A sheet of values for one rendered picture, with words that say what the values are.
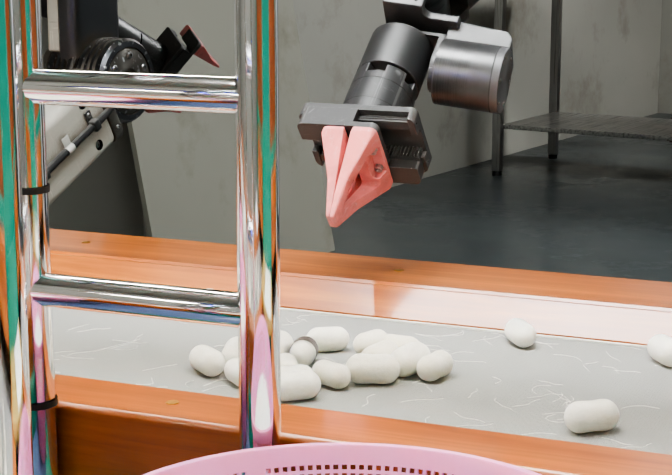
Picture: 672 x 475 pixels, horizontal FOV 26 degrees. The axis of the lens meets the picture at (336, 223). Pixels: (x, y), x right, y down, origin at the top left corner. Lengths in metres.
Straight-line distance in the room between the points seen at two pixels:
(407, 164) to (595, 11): 7.19
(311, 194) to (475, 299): 3.79
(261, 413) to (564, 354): 0.35
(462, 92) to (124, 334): 0.35
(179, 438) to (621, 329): 0.41
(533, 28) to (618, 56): 1.23
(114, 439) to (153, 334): 0.27
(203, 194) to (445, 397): 3.52
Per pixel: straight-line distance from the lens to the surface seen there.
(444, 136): 6.79
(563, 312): 1.16
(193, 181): 4.45
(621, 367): 1.08
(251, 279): 0.79
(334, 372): 1.00
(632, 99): 9.01
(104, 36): 1.90
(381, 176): 1.20
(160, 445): 0.88
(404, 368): 1.02
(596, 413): 0.92
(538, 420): 0.95
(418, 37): 1.26
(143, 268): 1.30
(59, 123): 1.76
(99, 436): 0.90
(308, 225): 4.93
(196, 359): 1.04
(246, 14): 0.78
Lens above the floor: 1.04
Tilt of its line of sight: 11 degrees down
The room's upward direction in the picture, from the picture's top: straight up
